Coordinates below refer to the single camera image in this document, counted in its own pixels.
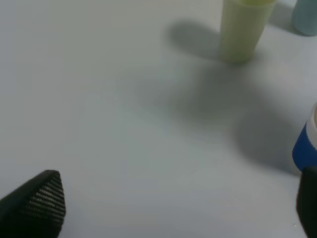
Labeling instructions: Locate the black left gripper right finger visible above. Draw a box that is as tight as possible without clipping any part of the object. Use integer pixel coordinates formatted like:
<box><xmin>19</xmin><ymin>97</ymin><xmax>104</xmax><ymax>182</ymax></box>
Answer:
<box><xmin>296</xmin><ymin>166</ymin><xmax>317</xmax><ymax>238</ymax></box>

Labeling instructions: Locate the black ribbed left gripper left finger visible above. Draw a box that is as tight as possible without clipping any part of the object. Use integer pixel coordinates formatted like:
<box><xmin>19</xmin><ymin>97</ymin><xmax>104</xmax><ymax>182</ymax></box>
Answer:
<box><xmin>0</xmin><ymin>170</ymin><xmax>66</xmax><ymax>238</ymax></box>

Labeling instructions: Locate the blue and white cup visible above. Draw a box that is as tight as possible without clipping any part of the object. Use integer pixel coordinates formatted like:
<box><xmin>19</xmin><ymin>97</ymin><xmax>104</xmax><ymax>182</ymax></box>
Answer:
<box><xmin>292</xmin><ymin>104</ymin><xmax>317</xmax><ymax>171</ymax></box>

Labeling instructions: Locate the teal plastic cup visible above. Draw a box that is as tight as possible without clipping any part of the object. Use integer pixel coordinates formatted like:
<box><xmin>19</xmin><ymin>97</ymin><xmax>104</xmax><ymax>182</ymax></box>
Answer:
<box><xmin>292</xmin><ymin>0</ymin><xmax>317</xmax><ymax>36</ymax></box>

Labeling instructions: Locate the pale yellow-green plastic cup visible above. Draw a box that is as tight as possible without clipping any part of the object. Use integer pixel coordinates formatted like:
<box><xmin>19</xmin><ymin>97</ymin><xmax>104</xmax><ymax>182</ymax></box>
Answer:
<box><xmin>219</xmin><ymin>0</ymin><xmax>276</xmax><ymax>63</ymax></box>

